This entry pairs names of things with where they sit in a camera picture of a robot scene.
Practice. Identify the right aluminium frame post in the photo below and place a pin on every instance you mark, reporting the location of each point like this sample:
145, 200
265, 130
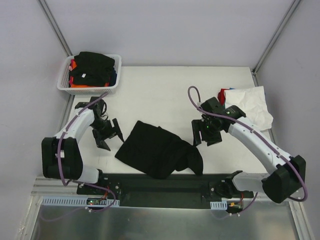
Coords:
276, 35

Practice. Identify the orange t shirt in basket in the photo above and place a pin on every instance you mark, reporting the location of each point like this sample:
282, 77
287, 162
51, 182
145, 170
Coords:
87, 76

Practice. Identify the white cable duct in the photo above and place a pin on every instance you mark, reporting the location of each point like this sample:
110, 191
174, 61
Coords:
219, 205
79, 202

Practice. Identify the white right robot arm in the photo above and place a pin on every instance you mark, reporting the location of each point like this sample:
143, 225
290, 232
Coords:
285, 174

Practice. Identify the right white cable duct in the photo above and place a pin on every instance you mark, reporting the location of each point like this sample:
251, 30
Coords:
219, 205

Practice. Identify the black t shirt in basket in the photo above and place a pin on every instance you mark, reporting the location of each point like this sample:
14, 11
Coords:
86, 57

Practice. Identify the white t shirt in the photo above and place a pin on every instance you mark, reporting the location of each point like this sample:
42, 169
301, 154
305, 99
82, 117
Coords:
252, 102

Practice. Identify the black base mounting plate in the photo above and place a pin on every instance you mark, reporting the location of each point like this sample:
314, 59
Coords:
184, 201

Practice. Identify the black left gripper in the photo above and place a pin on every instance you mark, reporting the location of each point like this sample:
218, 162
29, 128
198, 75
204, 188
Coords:
107, 132

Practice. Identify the left white cable duct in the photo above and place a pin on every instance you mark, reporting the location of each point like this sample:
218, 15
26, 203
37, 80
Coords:
79, 202

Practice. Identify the black t shirt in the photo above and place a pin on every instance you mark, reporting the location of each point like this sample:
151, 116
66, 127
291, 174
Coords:
157, 152
86, 57

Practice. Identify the left aluminium frame post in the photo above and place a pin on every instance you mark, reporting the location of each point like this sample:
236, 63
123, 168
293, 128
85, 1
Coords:
51, 19

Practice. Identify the aluminium front rail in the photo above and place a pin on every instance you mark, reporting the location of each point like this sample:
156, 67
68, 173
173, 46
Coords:
50, 187

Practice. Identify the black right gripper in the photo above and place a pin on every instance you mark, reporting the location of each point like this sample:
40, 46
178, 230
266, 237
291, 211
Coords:
205, 135

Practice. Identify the aluminium frame post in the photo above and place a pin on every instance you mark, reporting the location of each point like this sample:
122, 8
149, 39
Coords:
276, 35
51, 19

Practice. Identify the pink t shirt in basket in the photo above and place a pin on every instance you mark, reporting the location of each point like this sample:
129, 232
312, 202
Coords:
71, 66

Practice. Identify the white plastic laundry basket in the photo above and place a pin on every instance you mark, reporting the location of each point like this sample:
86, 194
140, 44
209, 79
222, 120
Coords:
63, 79

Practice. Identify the dark blue t shirt in basket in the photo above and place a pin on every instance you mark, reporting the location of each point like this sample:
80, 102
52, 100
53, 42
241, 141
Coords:
112, 78

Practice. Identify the red t shirt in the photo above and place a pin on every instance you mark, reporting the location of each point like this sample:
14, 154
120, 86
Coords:
221, 96

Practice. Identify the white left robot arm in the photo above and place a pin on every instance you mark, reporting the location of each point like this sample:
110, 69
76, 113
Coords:
61, 157

